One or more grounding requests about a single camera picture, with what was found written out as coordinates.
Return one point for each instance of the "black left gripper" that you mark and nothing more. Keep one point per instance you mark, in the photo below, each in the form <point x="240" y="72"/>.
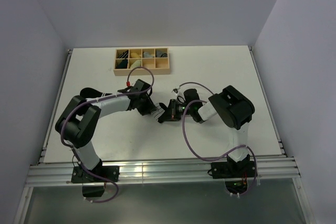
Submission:
<point x="149" y="106"/>

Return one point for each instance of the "white black-striped sock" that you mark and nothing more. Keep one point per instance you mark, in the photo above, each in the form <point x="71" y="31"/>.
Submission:
<point x="158" y="110"/>

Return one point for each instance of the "cream rolled socks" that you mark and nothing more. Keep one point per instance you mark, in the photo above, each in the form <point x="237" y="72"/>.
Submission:
<point x="136" y="64"/>

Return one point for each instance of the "grey yellow rolled socks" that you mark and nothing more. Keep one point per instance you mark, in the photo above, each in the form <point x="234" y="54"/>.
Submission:
<point x="146" y="54"/>

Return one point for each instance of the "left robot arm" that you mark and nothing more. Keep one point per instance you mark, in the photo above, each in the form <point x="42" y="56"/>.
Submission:
<point x="78" y="122"/>

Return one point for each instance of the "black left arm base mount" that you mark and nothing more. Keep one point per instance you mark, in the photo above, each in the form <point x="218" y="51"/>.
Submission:
<point x="80" y="176"/>

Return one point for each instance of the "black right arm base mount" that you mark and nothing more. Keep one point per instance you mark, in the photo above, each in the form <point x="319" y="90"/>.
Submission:
<point x="227" y="170"/>

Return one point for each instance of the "dark grey rolled socks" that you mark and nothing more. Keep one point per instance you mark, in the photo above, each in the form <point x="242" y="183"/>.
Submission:
<point x="160" y="54"/>

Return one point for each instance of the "dark teal rolled socks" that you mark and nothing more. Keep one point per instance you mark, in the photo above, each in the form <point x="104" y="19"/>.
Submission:
<point x="123" y="64"/>

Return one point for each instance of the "wooden compartment box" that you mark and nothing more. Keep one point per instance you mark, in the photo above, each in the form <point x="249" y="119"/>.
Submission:
<point x="158" y="66"/>

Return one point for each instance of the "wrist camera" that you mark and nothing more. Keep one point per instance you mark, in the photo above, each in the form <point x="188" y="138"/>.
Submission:
<point x="141" y="87"/>
<point x="190" y="95"/>

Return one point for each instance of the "black striped rolled socks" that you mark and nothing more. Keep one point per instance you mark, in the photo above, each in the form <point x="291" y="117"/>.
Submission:
<point x="123" y="55"/>

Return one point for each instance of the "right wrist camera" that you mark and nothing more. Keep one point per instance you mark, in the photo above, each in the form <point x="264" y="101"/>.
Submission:
<point x="190" y="95"/>

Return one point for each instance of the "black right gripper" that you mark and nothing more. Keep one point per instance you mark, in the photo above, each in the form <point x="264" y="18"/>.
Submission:
<point x="170" y="114"/>

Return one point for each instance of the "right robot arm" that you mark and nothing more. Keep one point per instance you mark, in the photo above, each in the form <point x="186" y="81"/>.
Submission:
<point x="236" y="112"/>

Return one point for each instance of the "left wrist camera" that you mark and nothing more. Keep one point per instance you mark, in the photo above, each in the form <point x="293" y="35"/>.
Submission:
<point x="141" y="87"/>

